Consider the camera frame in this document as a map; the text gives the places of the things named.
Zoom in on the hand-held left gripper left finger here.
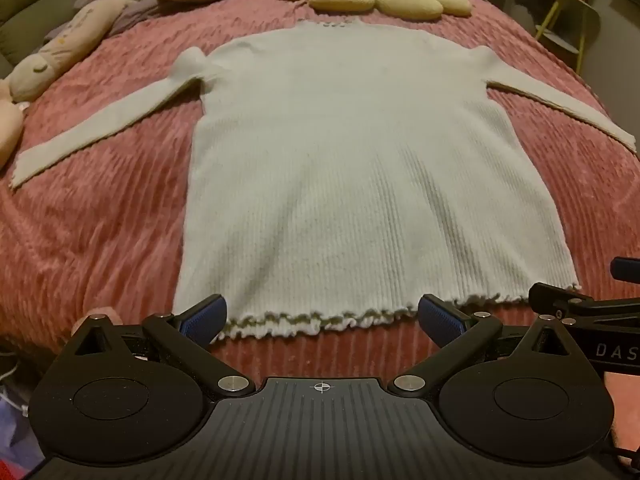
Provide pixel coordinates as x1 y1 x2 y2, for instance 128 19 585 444
72 293 256 397

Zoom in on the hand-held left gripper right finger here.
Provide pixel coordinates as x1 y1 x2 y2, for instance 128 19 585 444
392 293 577 397

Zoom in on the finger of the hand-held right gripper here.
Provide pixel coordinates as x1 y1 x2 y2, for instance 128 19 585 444
529 282 597 317
612 256 640 284

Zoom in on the white ribbed knit sweater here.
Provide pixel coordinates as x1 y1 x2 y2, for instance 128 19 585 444
9 16 640 345

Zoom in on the pink ribbed blanket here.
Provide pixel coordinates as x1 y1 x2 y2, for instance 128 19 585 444
0 0 640 378

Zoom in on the purple cloth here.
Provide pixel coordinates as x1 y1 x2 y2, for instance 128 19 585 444
0 392 38 463

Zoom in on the yellow-legged side table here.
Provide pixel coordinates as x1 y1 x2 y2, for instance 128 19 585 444
534 0 602 77

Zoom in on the peach plush toy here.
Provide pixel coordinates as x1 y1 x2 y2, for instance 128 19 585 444
0 79 31 170

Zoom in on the dark cloth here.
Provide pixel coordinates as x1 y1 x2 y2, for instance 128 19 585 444
517 0 549 27

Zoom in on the cream long bunny plush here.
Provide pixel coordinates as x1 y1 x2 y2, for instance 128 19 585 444
8 0 162 104

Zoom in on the purple duvet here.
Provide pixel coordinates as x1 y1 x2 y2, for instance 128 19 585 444
44 0 313 47

